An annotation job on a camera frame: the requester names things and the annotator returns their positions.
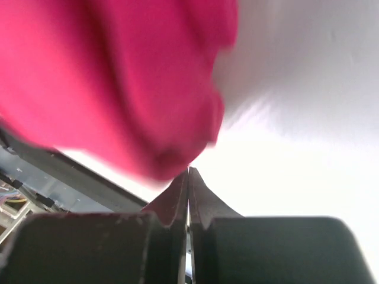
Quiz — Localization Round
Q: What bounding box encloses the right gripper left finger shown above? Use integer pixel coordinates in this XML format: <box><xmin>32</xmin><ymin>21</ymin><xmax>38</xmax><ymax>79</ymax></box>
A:
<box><xmin>1</xmin><ymin>172</ymin><xmax>188</xmax><ymax>283</ymax></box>

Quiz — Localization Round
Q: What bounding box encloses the pink t shirt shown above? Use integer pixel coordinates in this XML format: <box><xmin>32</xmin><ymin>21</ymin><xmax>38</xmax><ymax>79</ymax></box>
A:
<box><xmin>1</xmin><ymin>1</ymin><xmax>238</xmax><ymax>180</ymax></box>

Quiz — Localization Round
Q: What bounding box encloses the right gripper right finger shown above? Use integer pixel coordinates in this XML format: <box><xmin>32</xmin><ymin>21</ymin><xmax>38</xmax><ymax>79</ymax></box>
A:
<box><xmin>188</xmin><ymin>167</ymin><xmax>374</xmax><ymax>283</ymax></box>

